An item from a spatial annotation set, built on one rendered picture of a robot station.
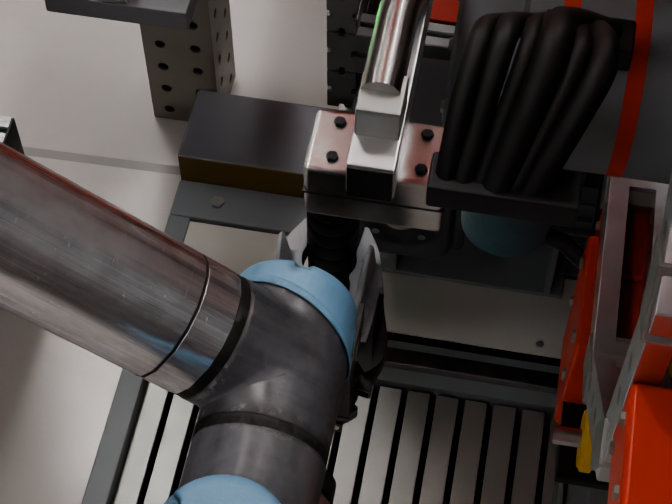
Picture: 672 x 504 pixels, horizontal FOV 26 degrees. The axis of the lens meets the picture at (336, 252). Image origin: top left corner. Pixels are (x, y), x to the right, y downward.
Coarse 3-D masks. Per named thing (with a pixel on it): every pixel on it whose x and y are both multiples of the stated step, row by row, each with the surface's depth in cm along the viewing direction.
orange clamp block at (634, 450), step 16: (640, 384) 89; (640, 400) 89; (656, 400) 89; (624, 416) 89; (640, 416) 88; (656, 416) 88; (624, 432) 88; (640, 432) 87; (656, 432) 87; (608, 448) 93; (624, 448) 87; (640, 448) 87; (656, 448) 87; (624, 464) 86; (640, 464) 86; (656, 464) 86; (624, 480) 86; (640, 480) 86; (656, 480) 86; (608, 496) 92; (624, 496) 85; (640, 496) 85; (656, 496) 85
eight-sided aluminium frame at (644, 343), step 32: (608, 192) 130; (640, 192) 131; (608, 224) 128; (608, 256) 126; (608, 288) 124; (608, 320) 123; (640, 320) 87; (608, 352) 121; (640, 352) 87; (608, 384) 112; (608, 416) 100; (608, 480) 101
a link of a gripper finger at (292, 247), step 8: (304, 224) 101; (280, 232) 96; (296, 232) 101; (304, 232) 101; (280, 240) 95; (288, 240) 101; (296, 240) 101; (304, 240) 101; (280, 248) 95; (288, 248) 99; (296, 248) 100; (304, 248) 100; (280, 256) 95; (288, 256) 99; (296, 256) 100; (304, 256) 101
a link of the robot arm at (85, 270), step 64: (0, 192) 71; (64, 192) 74; (0, 256) 72; (64, 256) 73; (128, 256) 74; (192, 256) 78; (64, 320) 74; (128, 320) 75; (192, 320) 76; (256, 320) 78; (320, 320) 80; (192, 384) 78; (256, 384) 78; (320, 384) 79; (320, 448) 78
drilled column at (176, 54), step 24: (216, 0) 197; (192, 24) 199; (216, 24) 200; (144, 48) 202; (168, 48) 201; (192, 48) 203; (216, 48) 202; (168, 72) 205; (192, 72) 204; (216, 72) 204; (168, 96) 210; (192, 96) 209
